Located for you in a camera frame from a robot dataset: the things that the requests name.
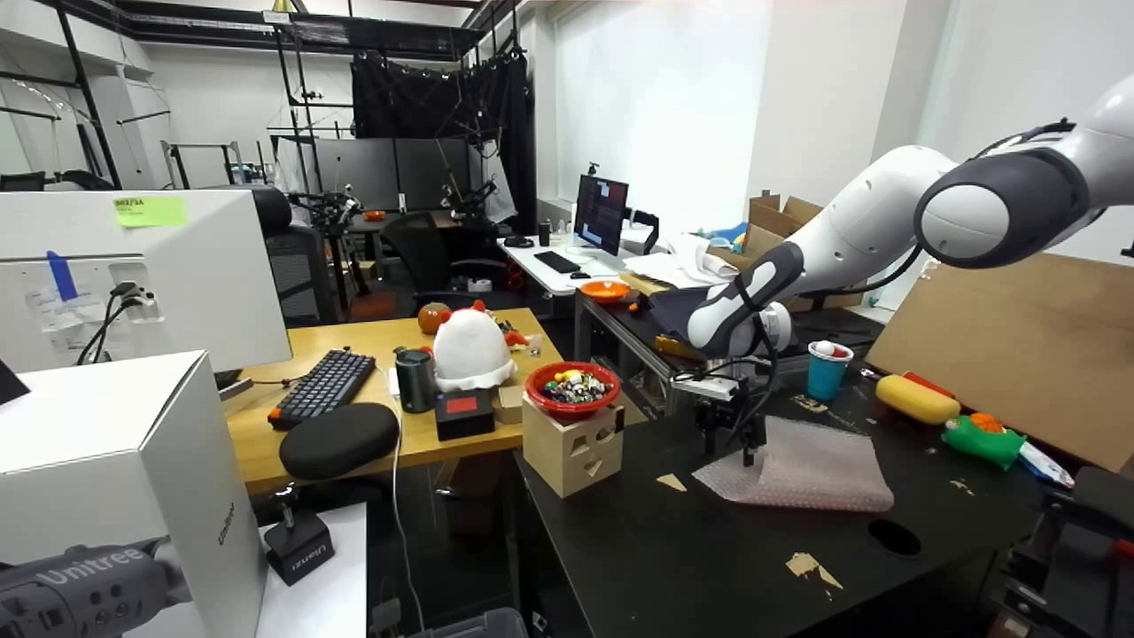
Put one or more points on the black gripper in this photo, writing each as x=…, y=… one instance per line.
x=734, y=411

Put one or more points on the pink bubble plastic sheet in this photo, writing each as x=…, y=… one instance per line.
x=816, y=474

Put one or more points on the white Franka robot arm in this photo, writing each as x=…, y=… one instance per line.
x=871, y=225

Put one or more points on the blue cup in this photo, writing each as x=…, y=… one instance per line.
x=825, y=378

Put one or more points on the wooden box with holes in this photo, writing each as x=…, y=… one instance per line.
x=573, y=460

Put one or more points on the red bowl with items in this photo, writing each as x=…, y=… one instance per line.
x=576, y=411

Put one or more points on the orange bowl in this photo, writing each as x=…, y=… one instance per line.
x=608, y=292

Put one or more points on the small tan box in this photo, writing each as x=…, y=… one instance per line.
x=511, y=405

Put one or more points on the open cardboard box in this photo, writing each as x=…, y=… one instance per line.
x=767, y=217

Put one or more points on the green toy cylinder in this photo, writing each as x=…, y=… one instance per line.
x=978, y=445

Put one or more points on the small black keyboard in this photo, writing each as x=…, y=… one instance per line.
x=562, y=264

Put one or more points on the black box with red label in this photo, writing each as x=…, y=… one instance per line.
x=464, y=417

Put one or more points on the black computer monitor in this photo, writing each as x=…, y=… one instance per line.
x=602, y=214

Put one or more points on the white desk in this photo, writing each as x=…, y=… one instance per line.
x=534, y=264

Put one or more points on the white plastic bag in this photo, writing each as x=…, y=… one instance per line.
x=471, y=349

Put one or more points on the brown cardboard sheet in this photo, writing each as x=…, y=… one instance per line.
x=1014, y=357

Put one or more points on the white and blue marker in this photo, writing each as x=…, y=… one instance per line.
x=1047, y=466

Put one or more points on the dark green can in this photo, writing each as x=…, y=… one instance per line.
x=417, y=380

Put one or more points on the orange ball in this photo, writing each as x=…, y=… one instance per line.
x=434, y=319

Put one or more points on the wooden desk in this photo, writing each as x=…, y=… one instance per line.
x=354, y=341

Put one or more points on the black oval cushion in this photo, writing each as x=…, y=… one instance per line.
x=339, y=441

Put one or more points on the black joystick controller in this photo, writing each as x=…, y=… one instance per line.
x=297, y=547

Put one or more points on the black curtain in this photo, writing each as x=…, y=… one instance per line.
x=438, y=102

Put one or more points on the black office chair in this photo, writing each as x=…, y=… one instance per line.
x=294, y=266

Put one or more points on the white equipment cabinet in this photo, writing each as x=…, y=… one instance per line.
x=200, y=278

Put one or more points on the large white box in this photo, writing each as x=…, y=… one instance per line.
x=107, y=463

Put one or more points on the green sticky note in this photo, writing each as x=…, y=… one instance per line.
x=151, y=212

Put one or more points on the grey Unitree robot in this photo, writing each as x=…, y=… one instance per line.
x=83, y=591

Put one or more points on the blue tape strip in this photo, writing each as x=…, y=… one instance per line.
x=61, y=275

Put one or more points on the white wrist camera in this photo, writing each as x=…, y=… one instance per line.
x=707, y=383

